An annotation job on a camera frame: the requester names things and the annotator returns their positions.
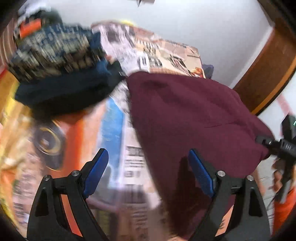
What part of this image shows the maroon corduroy garment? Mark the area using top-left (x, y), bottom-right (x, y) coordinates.
top-left (126, 72), bottom-right (273, 239)

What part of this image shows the person's right hand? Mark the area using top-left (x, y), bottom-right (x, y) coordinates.
top-left (273, 170), bottom-right (282, 192)

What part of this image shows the newspaper print bed sheet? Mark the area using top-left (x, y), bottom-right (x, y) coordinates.
top-left (11, 21), bottom-right (232, 241)

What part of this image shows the brown wooden door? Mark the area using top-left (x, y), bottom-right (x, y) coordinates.
top-left (234, 1), bottom-right (295, 115)

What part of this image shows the yellow orange blanket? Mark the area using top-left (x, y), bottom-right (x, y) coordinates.
top-left (1, 69), bottom-right (31, 231)

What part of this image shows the dark navy folded garment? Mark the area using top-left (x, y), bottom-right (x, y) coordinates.
top-left (14, 32), bottom-right (127, 119)

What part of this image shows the navy patterned garment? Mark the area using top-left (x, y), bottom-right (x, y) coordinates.
top-left (8, 23), bottom-right (105, 83)

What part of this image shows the striped red curtain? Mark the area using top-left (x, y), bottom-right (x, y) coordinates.
top-left (0, 18), bottom-right (16, 73)

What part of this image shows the orange box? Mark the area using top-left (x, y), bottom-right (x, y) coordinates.
top-left (20, 19), bottom-right (42, 39)

